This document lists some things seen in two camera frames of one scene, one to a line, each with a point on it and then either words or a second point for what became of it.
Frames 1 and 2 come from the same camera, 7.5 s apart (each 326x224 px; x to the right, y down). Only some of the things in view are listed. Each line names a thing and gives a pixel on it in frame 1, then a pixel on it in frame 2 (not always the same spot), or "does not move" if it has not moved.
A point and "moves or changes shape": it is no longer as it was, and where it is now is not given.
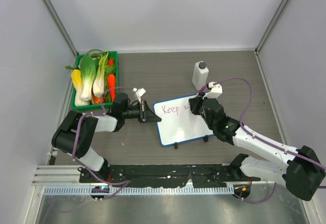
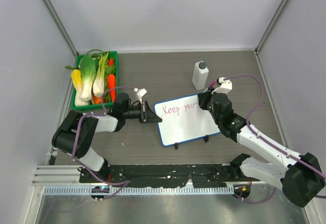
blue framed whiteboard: [178, 124] does not move
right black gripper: [195, 103] to [204, 97]
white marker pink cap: [202, 89] moves or changes shape
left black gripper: [146, 114] does not move
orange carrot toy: [111, 80] does not move
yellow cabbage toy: [77, 79] does not move
